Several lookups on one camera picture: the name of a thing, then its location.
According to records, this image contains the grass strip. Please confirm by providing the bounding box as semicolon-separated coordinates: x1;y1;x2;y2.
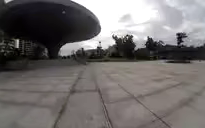
86;58;141;63

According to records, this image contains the row of trees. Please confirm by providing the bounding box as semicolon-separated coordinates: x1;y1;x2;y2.
66;31;205;61

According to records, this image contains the grey paved plaza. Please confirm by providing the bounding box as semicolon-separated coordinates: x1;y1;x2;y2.
0;59;205;128

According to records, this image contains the dark saucer-shaped building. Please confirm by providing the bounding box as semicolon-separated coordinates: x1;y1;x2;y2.
0;0;102;60

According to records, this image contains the pale building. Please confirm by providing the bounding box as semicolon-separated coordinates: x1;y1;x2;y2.
0;38;38;58

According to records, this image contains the low dark building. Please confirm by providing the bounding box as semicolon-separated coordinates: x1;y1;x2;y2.
156;44;205;61

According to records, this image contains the low wall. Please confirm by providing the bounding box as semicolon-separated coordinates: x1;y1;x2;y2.
3;59;81;71

